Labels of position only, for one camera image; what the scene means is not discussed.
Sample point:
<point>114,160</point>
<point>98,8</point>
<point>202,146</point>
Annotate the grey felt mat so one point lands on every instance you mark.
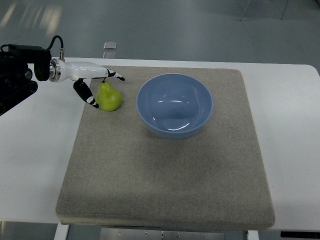
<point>122,175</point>

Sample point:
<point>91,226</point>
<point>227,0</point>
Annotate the blue bowl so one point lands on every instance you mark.
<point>174,106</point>

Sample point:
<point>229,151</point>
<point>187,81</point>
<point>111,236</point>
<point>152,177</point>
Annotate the metal plate under table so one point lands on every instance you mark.
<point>140,234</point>

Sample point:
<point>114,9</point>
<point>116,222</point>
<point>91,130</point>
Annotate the green pear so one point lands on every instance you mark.
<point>108,98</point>

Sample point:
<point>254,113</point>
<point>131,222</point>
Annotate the white table leg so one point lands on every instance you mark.
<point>252,235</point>
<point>61,232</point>

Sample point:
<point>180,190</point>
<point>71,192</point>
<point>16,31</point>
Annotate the white table leg right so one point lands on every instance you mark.
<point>252,235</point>

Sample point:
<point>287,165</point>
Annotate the white table leg left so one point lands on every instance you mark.
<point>61,232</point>

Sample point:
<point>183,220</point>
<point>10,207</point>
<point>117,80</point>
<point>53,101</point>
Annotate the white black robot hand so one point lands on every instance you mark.
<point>77,71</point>

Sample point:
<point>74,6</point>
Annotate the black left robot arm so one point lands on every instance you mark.
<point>18,65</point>

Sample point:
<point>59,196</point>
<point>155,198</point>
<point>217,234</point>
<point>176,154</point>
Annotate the black bar bottom right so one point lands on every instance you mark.
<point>299,234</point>

